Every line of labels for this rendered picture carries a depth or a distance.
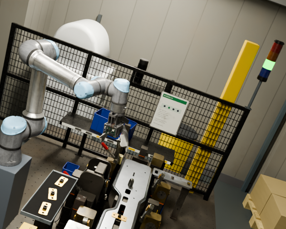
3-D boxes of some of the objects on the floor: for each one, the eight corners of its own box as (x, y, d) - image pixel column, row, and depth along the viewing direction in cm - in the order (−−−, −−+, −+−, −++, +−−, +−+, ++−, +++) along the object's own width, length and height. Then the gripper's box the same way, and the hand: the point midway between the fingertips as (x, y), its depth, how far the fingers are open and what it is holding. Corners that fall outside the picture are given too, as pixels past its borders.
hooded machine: (95, 141, 480) (130, 32, 427) (79, 164, 419) (118, 39, 365) (41, 121, 483) (69, 10, 429) (18, 140, 422) (47, 13, 368)
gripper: (94, 107, 172) (89, 144, 179) (130, 120, 165) (124, 158, 172) (104, 103, 179) (99, 139, 186) (139, 115, 172) (132, 152, 179)
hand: (114, 146), depth 181 cm, fingers open, 14 cm apart
